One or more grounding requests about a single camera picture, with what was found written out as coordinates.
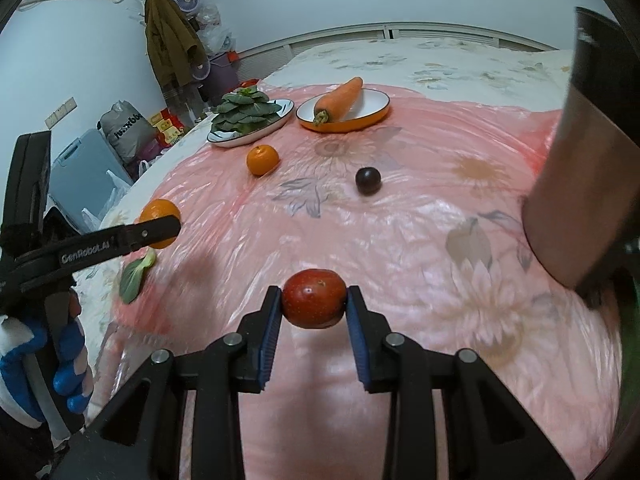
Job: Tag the small red packet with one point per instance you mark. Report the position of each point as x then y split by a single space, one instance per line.
247 83

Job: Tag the orange oval dish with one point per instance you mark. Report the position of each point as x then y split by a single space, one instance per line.
370 105

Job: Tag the small red round fruit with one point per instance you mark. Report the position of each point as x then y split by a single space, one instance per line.
312 300

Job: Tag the pile of clear plastic bags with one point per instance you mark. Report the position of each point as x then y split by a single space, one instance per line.
215 27

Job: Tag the orange with stem nub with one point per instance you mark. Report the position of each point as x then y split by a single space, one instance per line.
262 160

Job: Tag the bok choy leaf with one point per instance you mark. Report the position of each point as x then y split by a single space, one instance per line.
132 280

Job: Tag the white coat rack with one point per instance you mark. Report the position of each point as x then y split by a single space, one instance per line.
139 5

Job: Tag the floral bedsheet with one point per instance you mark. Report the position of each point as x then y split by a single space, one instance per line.
450 65

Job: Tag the person's left hand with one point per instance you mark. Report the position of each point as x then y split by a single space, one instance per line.
17 375

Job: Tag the grey printed bag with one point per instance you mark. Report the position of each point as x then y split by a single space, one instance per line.
125 135

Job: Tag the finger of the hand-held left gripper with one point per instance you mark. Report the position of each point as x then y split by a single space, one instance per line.
150 234

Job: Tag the white slatted headboard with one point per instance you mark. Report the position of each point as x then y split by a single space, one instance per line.
350 35

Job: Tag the purple bin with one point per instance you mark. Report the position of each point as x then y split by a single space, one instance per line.
222 72

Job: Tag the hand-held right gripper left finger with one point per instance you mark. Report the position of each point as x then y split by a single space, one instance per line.
270 330

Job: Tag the white plastic bag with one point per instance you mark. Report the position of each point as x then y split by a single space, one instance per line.
112 195

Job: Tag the carrot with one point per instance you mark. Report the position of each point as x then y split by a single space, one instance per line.
340 97

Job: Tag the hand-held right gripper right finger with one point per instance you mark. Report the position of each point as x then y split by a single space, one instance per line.
357 340

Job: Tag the pile of bok choy leaves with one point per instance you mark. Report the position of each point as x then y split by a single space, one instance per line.
245 110

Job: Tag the red and yellow boxes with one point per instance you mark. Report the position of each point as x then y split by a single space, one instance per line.
167 127

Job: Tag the blue-grey storage box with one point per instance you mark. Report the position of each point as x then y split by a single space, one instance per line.
82 170

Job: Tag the small blue desk fan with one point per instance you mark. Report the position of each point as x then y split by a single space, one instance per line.
187 0

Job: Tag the pink plastic sheet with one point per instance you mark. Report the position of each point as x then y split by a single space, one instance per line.
425 210

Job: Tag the dark purple plum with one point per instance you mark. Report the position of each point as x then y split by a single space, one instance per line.
368 181

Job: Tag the white oval plate blue rim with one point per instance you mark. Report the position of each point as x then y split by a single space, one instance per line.
283 109

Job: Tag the wall switch plate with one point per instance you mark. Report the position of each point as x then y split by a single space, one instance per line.
61 112

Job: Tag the large orange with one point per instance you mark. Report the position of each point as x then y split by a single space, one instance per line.
157 209

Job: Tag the olive green coat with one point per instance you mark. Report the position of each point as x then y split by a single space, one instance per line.
170 40

